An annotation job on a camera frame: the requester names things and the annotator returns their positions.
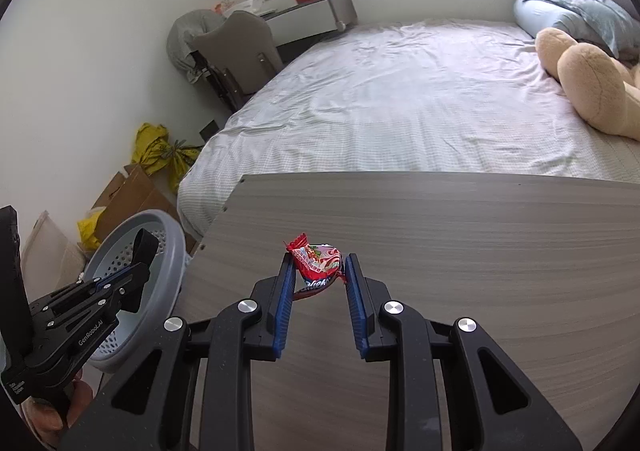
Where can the beige padded chair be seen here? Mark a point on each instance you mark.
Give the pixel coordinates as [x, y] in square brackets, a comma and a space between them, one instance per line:
[245, 36]

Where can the yellow plastic bag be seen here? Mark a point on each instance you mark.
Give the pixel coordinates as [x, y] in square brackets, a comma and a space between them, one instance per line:
[92, 231]

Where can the beige flat board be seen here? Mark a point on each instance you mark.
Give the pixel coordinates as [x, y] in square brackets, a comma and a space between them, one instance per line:
[50, 246]

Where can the white grey desk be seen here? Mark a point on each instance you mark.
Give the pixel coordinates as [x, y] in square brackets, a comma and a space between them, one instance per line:
[310, 16]

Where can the brown cardboard box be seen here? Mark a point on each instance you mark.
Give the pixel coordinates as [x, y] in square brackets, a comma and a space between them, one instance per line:
[135, 196]

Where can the blue patterned pillow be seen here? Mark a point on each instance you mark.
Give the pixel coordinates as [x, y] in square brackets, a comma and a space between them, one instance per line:
[585, 6]

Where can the large beige teddy bear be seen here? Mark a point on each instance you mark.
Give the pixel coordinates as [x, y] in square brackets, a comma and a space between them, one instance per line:
[590, 76]

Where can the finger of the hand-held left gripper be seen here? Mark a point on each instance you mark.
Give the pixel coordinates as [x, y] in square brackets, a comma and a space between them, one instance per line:
[120, 277]
[85, 305]

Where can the bed with white checked sheet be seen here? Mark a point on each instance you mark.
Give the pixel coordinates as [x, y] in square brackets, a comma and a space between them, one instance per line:
[400, 96]

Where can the person's left hand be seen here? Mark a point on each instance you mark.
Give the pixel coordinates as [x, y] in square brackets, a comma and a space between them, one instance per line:
[75, 406]

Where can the grey perforated plastic basket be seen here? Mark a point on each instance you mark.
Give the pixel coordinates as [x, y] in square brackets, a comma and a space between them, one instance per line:
[170, 236]

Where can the grey cloth on chair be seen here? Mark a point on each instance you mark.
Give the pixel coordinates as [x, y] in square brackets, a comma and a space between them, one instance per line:
[182, 38]

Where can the dark wall socket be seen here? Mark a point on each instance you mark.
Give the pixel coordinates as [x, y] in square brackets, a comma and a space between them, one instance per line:
[208, 130]

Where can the red candy wrapper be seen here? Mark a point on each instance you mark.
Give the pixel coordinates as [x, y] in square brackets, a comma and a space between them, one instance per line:
[320, 263]

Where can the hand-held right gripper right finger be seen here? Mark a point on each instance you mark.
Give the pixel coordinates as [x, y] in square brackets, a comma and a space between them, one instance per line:
[357, 311]

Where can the yellow tied bag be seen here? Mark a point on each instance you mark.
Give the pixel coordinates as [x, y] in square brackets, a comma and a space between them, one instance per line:
[180, 166]

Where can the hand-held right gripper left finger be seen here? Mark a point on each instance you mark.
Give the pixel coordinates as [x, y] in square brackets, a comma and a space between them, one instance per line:
[282, 311]

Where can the orange white packet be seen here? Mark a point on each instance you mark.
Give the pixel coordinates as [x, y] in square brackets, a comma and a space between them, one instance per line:
[224, 8]

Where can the white papers on desk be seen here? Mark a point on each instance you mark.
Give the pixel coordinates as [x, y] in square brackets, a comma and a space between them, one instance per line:
[250, 7]

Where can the light blue bolster pillow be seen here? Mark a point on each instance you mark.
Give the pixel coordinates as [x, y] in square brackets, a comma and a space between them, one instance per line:
[537, 18]

